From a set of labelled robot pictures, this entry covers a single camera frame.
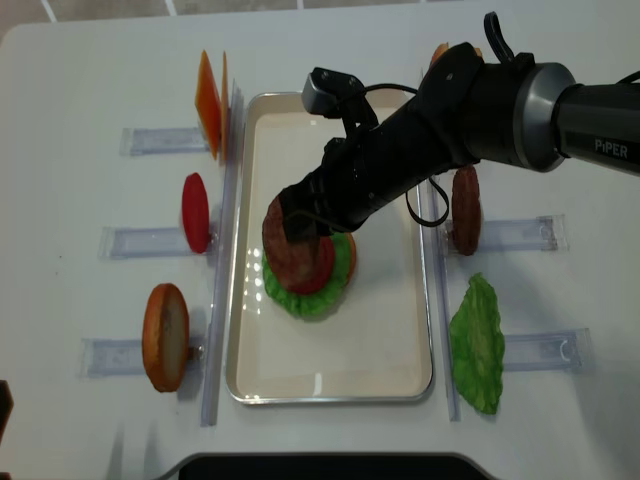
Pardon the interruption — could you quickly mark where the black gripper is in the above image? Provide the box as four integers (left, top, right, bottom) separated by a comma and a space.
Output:
278, 102, 453, 244

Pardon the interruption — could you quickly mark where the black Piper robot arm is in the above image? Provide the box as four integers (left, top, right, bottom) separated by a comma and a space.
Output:
279, 43, 639, 242

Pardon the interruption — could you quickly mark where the red tomato slice on stack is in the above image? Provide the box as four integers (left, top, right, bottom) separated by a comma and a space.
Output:
287, 237, 335, 295

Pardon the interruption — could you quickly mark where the bottom bun under lettuce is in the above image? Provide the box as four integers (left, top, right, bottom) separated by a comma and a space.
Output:
345, 233, 357, 285

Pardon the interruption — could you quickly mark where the green lettuce leaf on stack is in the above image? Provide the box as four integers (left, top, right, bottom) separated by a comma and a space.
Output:
262, 233, 350, 321

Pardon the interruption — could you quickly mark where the standing red tomato slice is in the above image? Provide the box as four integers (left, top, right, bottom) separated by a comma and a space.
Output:
181, 173, 212, 254

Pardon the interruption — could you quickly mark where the orange cheese slice left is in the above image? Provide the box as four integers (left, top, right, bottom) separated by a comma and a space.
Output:
195, 50, 222, 158

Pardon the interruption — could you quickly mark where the dark brown meat patty right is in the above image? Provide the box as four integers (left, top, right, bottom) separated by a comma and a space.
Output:
451, 165, 482, 256

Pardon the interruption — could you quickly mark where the standing green lettuce leaf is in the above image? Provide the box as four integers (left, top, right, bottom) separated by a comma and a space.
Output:
449, 273, 505, 415

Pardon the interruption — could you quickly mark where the white rectangular metal tray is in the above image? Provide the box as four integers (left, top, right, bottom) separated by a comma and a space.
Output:
225, 92, 433, 405

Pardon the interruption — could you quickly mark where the standing bun half left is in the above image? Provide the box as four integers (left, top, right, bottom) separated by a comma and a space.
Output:
142, 283, 189, 393

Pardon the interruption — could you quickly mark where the plain bun half top right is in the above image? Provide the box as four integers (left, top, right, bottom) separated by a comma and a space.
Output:
430, 42, 449, 66

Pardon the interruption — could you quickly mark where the black base at bottom edge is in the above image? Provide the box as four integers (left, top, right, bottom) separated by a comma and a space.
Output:
170, 453, 492, 479

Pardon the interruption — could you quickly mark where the brown object at left edge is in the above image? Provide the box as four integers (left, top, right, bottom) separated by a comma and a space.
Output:
0, 380, 14, 439

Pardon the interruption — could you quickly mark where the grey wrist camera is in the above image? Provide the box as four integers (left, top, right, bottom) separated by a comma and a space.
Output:
301, 67, 364, 119

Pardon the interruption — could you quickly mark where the clear acrylic holder left rail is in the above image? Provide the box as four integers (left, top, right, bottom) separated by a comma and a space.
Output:
200, 84, 245, 427

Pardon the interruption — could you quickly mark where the clear acrylic holder rail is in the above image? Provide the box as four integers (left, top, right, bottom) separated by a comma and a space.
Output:
424, 176, 460, 422
200, 84, 245, 427

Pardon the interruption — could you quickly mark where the clear acrylic holder right rail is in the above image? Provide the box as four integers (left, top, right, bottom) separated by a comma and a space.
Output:
424, 176, 460, 422

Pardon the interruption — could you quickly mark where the black cable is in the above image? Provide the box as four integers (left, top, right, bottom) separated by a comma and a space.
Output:
329, 82, 451, 227

